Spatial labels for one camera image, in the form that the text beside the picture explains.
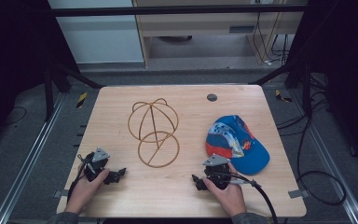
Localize yellow and black tape marker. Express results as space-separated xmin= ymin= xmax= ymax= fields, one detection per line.
xmin=76 ymin=91 xmax=89 ymax=109
xmin=274 ymin=89 xmax=294 ymax=104

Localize black horizontal frame bar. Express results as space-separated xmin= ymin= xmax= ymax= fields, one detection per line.
xmin=49 ymin=4 xmax=308 ymax=18

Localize gold wire hat stand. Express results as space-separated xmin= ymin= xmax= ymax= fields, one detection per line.
xmin=127 ymin=97 xmax=181 ymax=169

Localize blue and red printed cap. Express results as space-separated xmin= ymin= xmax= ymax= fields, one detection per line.
xmin=205 ymin=114 xmax=271 ymax=176

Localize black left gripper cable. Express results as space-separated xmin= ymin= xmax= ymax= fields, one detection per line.
xmin=66 ymin=153 xmax=90 ymax=203

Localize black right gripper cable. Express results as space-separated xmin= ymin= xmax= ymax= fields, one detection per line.
xmin=220 ymin=171 xmax=280 ymax=224

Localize black curtain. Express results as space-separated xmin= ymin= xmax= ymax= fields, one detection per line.
xmin=0 ymin=0 xmax=81 ymax=157
xmin=283 ymin=0 xmax=358 ymax=175

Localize person's left hand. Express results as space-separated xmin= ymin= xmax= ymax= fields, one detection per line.
xmin=64 ymin=167 xmax=111 ymax=216

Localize person's right hand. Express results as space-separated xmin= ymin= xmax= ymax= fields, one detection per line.
xmin=201 ymin=162 xmax=248 ymax=218

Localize cables under wooden desk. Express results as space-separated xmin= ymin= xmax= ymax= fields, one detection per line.
xmin=252 ymin=0 xmax=291 ymax=67

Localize black metal stand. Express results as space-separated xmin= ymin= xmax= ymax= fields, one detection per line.
xmin=42 ymin=55 xmax=106 ymax=123
xmin=247 ymin=59 xmax=313 ymax=119

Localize black cable loop on floor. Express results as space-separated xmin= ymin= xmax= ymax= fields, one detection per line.
xmin=275 ymin=90 xmax=348 ymax=207

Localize grey metal table bracket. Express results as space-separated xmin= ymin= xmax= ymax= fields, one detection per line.
xmin=287 ymin=189 xmax=310 ymax=200
xmin=53 ymin=189 xmax=70 ymax=200

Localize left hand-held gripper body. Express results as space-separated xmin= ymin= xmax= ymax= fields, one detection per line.
xmin=82 ymin=147 xmax=112 ymax=183

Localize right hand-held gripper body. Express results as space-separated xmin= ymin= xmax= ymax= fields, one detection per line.
xmin=201 ymin=154 xmax=233 ymax=190

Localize white cabinet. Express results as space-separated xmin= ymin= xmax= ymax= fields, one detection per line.
xmin=47 ymin=0 xmax=145 ymax=65

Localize aluminium floor rail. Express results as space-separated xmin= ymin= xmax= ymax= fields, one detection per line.
xmin=0 ymin=92 xmax=67 ymax=224
xmin=288 ymin=88 xmax=358 ymax=224

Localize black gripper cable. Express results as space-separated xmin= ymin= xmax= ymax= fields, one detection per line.
xmin=66 ymin=153 xmax=90 ymax=203
xmin=220 ymin=171 xmax=280 ymax=224

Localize light wooden desk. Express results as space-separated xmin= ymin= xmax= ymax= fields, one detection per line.
xmin=131 ymin=0 xmax=310 ymax=68

